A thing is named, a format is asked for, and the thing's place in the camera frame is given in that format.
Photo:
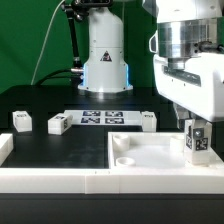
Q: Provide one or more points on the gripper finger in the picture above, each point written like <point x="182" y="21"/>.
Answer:
<point x="182" y="115"/>

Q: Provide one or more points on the white square tabletop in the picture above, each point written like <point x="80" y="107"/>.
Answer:
<point x="158" y="150"/>

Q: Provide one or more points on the black camera stand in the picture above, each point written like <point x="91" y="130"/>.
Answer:
<point x="77" y="11"/>

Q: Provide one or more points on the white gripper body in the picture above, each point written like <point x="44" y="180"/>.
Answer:
<point x="198" y="88"/>

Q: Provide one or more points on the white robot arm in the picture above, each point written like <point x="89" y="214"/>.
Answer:
<point x="188" y="58"/>

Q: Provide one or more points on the white tag sheet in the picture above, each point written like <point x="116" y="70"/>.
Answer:
<point x="108" y="118"/>

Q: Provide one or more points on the white U-shaped fence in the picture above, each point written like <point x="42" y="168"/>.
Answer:
<point x="189" y="180"/>

